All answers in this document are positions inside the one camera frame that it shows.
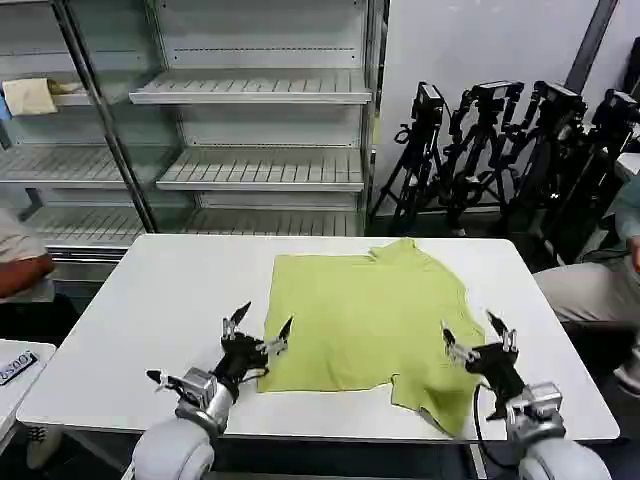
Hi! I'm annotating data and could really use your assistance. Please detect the person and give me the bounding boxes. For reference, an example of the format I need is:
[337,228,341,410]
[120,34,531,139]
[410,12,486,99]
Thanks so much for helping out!
[0,207,57,304]
[531,174,640,397]

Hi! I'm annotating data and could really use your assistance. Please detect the beige folded cloth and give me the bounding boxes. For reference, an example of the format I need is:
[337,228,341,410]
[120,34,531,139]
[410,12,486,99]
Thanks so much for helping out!
[2,77,59,117]

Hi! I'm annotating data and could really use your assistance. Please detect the black tripod with camera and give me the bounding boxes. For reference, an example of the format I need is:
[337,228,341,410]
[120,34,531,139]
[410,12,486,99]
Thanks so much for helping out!
[368,81,447,237]
[507,79,590,266]
[443,79,525,237]
[574,88,640,266]

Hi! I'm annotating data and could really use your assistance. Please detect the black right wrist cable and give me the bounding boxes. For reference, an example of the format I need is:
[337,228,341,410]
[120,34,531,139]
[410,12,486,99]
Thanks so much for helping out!
[471,382,507,444]

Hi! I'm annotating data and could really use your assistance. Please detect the brown crumpled item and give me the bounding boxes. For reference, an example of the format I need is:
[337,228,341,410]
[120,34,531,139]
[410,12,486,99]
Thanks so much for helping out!
[47,77,87,97]

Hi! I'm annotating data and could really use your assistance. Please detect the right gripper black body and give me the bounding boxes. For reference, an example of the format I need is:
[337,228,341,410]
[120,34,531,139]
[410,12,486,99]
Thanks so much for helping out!
[464,341,527,402]

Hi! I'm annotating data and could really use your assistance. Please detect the dark slanted pole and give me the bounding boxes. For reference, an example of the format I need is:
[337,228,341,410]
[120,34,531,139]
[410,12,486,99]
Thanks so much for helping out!
[563,0,622,97]

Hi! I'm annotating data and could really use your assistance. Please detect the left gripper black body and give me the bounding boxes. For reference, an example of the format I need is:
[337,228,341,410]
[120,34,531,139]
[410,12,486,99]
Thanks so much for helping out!
[213,331,272,387]

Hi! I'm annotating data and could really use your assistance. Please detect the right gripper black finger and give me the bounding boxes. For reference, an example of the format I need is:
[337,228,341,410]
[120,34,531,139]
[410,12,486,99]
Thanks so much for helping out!
[485,309,519,354]
[440,319,479,364]

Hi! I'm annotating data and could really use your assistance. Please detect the white perforated shoe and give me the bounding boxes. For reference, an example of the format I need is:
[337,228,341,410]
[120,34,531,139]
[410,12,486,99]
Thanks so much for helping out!
[26,423,64,470]

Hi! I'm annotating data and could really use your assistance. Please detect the yellow-green shirt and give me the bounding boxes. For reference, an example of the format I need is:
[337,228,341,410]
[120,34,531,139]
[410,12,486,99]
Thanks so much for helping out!
[256,238,488,442]

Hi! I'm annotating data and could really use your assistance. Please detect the steel wire shelf rack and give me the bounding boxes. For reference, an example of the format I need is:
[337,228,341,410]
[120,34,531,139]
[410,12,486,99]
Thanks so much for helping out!
[0,0,157,264]

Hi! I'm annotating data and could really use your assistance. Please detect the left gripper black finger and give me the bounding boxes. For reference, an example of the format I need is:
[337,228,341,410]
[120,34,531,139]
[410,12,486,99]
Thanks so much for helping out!
[256,315,295,356]
[222,301,252,342]

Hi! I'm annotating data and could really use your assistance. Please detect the white metal shelf unit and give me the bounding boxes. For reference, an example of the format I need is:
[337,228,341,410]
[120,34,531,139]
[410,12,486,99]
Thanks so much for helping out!
[64,0,387,239]

